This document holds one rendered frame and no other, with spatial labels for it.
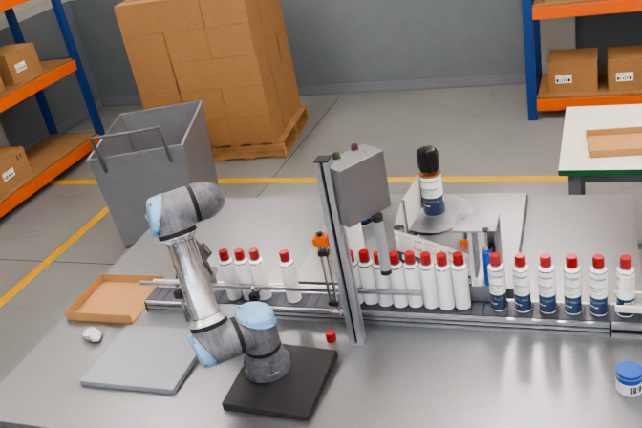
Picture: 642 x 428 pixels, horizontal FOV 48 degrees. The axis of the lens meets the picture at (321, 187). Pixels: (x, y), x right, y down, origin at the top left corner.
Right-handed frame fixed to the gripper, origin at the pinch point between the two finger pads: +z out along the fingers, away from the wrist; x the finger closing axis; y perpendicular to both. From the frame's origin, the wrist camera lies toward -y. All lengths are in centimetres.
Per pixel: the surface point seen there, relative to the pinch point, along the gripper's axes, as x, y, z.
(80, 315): 50, -12, -20
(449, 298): -75, -2, 44
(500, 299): -89, -2, 52
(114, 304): 45.0, -1.7, -14.4
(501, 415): -87, -41, 63
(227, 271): -11.5, -2.3, -2.0
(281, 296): -19.2, 1.6, 17.5
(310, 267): -23.4, 20.3, 19.9
